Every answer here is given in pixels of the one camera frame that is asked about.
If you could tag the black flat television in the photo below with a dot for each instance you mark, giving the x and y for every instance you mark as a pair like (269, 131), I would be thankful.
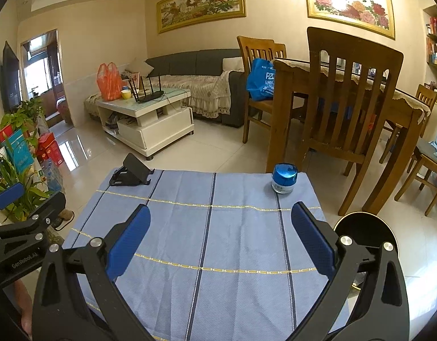
(10, 78)

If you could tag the wall shelf with goods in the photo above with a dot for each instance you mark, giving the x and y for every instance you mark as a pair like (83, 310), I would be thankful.
(435, 46)

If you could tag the blue gift box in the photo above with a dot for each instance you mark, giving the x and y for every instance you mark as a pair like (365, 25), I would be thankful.
(17, 152)

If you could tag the framed flower painting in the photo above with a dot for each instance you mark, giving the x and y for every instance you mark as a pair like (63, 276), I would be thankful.
(350, 5)

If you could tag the wooden chair behind bag chair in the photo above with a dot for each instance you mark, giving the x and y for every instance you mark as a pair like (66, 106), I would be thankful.
(280, 49)

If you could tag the white sofa cushion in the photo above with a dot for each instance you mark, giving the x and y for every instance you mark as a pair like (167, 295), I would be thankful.
(232, 64)

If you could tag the white coffee table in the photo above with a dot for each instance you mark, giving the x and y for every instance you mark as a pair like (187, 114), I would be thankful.
(151, 131)

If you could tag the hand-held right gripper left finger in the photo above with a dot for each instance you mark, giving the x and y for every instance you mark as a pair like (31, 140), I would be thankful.
(129, 241)

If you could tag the red gift box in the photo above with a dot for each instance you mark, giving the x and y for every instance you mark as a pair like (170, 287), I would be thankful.
(49, 149)

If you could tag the wooden door frame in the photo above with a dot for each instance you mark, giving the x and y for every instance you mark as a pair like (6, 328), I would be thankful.
(58, 78)

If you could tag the blue striped tablecloth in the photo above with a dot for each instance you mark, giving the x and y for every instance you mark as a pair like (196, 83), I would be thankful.
(218, 227)

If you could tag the dark grey sofa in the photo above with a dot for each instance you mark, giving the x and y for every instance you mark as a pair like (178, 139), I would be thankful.
(190, 62)

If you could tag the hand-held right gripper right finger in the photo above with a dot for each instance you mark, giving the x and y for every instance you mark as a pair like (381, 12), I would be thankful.
(312, 241)

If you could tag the orange plastic bag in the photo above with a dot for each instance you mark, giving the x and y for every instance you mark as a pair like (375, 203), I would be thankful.
(108, 83)

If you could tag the blue shopping bag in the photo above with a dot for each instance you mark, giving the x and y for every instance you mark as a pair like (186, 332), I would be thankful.
(261, 80)

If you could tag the blue-capped glass jar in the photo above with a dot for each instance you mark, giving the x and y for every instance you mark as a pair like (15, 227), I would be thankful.
(285, 177)

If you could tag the wooden chair holding bag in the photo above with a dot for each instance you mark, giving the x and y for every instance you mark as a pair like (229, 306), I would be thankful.
(248, 48)

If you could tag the person's left forearm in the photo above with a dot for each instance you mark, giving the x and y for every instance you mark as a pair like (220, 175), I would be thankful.
(23, 302)

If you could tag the pack of water bottles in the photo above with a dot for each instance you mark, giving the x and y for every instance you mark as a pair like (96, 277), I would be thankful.
(51, 177)

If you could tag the wooden dining table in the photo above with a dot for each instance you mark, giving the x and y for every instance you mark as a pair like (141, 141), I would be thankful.
(284, 113)

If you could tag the plain wooden chair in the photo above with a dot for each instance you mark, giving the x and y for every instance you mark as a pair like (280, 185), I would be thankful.
(426, 96)

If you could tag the black wifi router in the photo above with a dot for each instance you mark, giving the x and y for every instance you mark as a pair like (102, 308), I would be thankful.
(149, 96)

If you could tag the black bin with gold rim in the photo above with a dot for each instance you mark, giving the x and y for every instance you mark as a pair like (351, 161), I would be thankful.
(360, 227)

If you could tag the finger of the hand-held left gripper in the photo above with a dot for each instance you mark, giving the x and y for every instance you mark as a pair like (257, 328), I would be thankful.
(30, 220)
(8, 193)

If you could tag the slatted wooden dining chair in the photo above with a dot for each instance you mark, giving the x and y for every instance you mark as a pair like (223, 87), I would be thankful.
(346, 60)

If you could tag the framed horse painting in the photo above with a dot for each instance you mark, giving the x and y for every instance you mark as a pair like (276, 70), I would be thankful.
(200, 3)

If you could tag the black phone stand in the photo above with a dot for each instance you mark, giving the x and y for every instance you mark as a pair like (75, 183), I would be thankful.
(131, 172)

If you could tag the yellow cup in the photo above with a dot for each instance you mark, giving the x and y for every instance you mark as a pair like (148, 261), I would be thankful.
(126, 95)

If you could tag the beige lace sofa cover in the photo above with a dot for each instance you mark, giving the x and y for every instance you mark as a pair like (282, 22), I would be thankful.
(204, 92)

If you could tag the green potted plant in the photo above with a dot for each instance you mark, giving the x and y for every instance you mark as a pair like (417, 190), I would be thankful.
(12, 181)
(26, 113)

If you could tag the wooden chair with blue cushion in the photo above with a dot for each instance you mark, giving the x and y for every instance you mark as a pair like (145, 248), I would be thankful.
(422, 170)

